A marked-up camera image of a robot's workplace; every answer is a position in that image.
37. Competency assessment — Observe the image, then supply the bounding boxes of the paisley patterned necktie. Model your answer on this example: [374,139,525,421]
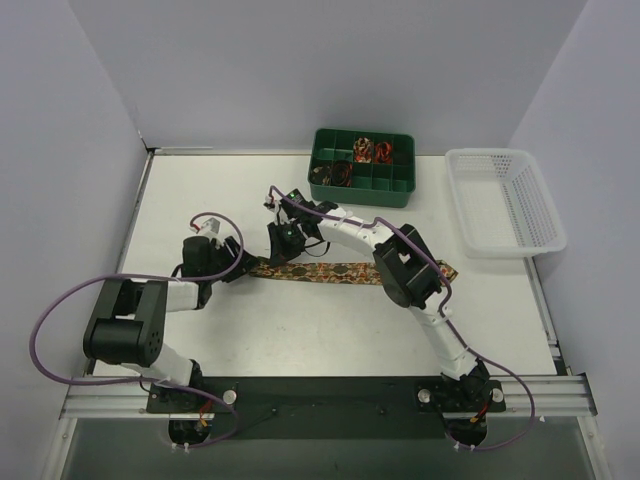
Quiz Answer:
[247,254,460,287]

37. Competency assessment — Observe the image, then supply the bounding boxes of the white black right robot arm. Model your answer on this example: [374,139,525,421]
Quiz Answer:
[264,191,491,404]

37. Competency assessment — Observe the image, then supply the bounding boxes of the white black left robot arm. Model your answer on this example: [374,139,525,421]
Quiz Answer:
[83,236,258,389]

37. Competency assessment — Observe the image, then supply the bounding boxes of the rolled dark brown tie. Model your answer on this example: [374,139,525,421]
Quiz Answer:
[309,165,332,186]

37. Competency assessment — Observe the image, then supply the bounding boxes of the rolled red black tie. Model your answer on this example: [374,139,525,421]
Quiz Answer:
[330,160,353,188]

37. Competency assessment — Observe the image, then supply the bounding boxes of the green compartment organizer box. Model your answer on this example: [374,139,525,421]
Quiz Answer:
[307,128,416,209]

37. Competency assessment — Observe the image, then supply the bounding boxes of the rolled cream paisley tie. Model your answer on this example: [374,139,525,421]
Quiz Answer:
[353,137,374,164]

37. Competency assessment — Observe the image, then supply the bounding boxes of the rolled orange black tie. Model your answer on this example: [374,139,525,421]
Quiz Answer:
[373,141,393,165]

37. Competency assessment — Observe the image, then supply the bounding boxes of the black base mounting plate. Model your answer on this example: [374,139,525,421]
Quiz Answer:
[146,376,506,440]

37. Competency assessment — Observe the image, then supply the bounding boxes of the white perforated plastic basket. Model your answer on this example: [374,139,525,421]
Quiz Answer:
[445,148,567,259]

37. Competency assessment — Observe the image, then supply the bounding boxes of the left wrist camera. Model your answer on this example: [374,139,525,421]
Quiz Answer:
[197,217,220,241]

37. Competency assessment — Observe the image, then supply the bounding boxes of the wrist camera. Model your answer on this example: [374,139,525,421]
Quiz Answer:
[286,189,307,206]
[197,217,220,241]

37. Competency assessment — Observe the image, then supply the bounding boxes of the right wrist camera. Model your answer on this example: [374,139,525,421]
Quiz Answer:
[286,189,307,206]

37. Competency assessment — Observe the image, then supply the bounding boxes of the aluminium front rail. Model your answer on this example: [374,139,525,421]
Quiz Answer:
[59,375,596,420]

